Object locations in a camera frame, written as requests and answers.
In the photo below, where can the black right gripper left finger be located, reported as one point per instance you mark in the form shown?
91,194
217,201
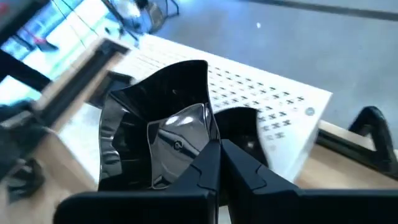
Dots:
186,205

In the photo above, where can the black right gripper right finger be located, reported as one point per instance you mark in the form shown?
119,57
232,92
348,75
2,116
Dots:
264,202

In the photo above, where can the black flared square mini plate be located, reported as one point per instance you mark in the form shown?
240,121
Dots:
239,124

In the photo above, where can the black wavy square mini plate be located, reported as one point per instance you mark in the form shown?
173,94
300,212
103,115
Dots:
140,102

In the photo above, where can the white perforated metal shelf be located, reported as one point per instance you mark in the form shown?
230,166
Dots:
248,93

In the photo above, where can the black aluminium rail frame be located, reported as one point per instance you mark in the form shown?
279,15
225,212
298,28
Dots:
77,81

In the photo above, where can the black aluminium cross rail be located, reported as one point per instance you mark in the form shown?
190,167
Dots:
342,146

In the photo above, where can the black curved table bracket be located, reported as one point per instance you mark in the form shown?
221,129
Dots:
371,115

